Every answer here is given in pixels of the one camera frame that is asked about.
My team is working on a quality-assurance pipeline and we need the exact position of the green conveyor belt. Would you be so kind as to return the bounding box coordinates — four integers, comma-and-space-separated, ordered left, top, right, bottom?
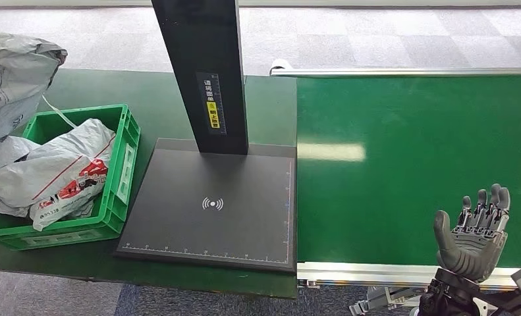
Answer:
296, 76, 521, 268

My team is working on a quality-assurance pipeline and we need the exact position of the yellow black label sticker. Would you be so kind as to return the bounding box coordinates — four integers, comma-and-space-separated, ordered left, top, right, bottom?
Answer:
196, 72, 227, 136

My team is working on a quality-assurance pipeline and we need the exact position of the grey plastic courier package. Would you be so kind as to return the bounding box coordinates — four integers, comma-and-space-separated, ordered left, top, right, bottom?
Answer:
0, 31, 78, 150

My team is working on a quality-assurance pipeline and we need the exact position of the green plastic crate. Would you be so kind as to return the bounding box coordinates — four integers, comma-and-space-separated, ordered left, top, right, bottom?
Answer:
0, 103, 142, 251

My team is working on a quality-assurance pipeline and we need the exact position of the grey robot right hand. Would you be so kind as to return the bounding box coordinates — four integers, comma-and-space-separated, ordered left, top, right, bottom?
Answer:
433, 183, 511, 284

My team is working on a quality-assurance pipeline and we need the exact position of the plain grey courier package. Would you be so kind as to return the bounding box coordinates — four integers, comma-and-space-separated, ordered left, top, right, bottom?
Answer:
0, 136, 41, 179

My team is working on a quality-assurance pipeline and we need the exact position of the white conveyor roller cap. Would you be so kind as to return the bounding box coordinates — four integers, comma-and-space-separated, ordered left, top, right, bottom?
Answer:
270, 59, 294, 76

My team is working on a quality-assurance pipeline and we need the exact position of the black inbound scanner machine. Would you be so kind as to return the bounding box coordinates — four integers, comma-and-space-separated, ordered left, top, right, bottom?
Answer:
113, 0, 298, 275

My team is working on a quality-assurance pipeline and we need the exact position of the aluminium conveyor rail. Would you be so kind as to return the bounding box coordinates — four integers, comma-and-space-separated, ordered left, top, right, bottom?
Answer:
270, 66, 521, 79
297, 261, 520, 291

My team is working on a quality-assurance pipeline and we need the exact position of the grey package with red print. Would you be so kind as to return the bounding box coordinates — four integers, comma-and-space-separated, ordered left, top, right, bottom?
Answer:
0, 118, 117, 232

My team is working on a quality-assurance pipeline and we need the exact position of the metal conveyor support bracket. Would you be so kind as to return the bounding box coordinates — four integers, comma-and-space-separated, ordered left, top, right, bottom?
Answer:
348, 285, 431, 316

